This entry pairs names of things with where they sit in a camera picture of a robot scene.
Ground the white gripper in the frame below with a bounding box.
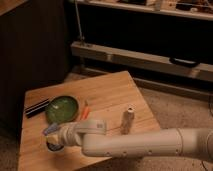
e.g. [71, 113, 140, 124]
[43, 123, 82, 152]

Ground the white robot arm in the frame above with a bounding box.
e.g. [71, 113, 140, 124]
[43, 119, 213, 163]

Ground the green round plate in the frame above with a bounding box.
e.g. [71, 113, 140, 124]
[45, 96, 79, 124]

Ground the orange carrot toy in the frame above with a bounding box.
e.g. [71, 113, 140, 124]
[80, 101, 90, 120]

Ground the wooden table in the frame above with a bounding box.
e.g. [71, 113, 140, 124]
[18, 71, 160, 171]

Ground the metal vertical pole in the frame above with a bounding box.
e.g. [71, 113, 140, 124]
[74, 0, 85, 45]

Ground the dark wooden cabinet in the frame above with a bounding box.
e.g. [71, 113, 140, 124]
[0, 0, 69, 134]

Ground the upper cluttered shelf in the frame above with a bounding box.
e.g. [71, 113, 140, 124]
[68, 0, 213, 22]

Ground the black handle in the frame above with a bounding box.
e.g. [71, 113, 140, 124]
[169, 58, 200, 68]

